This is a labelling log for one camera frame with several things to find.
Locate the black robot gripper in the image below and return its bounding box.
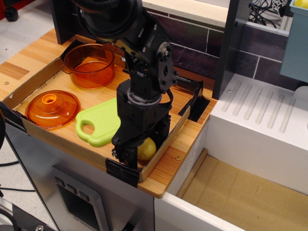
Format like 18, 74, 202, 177
112, 80, 171, 169

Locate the yellow toy potato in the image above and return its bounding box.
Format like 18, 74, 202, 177
137, 137, 156, 161

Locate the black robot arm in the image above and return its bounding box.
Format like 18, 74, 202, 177
75, 0, 178, 169

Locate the orange transparent plastic pot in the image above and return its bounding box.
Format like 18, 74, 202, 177
61, 43, 115, 90

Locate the orange transparent pot lid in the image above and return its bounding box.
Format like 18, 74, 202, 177
25, 90, 80, 129

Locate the cardboard fence with black tape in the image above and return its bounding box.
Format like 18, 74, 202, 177
0, 37, 217, 197

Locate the green plastic cutting board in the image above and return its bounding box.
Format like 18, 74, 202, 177
76, 98, 121, 147

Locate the silver toy oven front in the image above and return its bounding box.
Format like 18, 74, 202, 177
6, 124, 155, 231

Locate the white toy sink unit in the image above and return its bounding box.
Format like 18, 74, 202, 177
154, 75, 308, 231

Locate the teal blue bin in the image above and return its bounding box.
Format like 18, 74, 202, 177
280, 0, 308, 82

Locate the black caster wheel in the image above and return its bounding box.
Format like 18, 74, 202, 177
3, 0, 19, 22

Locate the yellow object in bin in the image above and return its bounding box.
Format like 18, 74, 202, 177
294, 0, 308, 9

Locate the black floor cable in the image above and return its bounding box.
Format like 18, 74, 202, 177
0, 160, 36, 193

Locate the dark grey shelf frame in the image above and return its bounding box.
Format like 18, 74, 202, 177
50, 0, 252, 101

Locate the black cable bundle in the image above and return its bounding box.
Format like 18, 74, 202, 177
248, 0, 293, 29

